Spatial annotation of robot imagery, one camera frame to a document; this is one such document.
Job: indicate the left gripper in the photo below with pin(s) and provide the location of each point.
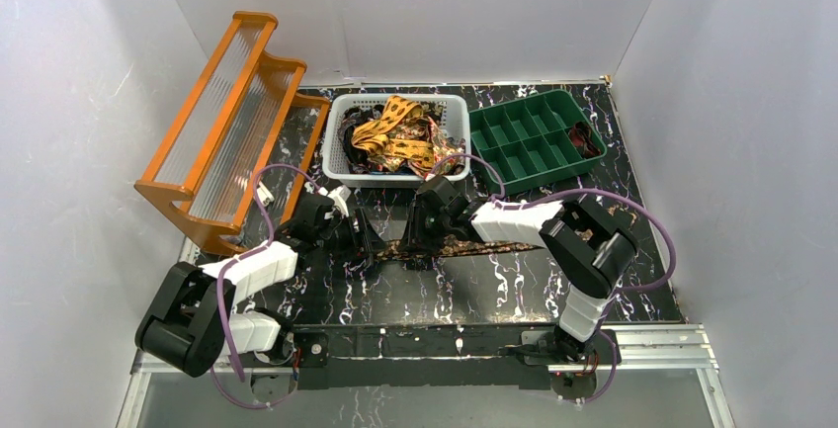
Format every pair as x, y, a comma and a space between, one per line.
353, 235

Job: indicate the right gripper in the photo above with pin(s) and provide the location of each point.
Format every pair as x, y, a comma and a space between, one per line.
414, 235

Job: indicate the black brown floral tie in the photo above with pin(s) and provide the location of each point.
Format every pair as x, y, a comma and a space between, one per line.
394, 251

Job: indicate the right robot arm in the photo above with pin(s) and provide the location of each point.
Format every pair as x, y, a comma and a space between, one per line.
589, 246

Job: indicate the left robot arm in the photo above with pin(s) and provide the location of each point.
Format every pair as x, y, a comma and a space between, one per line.
192, 321

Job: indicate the yellow patterned tie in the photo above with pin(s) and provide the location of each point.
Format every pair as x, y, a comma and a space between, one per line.
401, 136

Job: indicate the flamingo patterned tie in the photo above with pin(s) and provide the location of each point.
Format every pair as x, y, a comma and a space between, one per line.
441, 154

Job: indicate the green compartment tray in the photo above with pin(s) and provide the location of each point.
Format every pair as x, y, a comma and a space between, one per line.
525, 142

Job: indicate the orange wooden rack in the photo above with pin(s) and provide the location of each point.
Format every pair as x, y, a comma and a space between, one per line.
202, 175

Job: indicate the rolled dark red tie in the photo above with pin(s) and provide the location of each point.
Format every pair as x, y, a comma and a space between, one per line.
581, 138

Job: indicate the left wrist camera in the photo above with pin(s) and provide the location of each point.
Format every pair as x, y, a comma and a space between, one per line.
339, 197

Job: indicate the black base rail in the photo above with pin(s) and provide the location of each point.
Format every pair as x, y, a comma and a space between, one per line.
337, 356

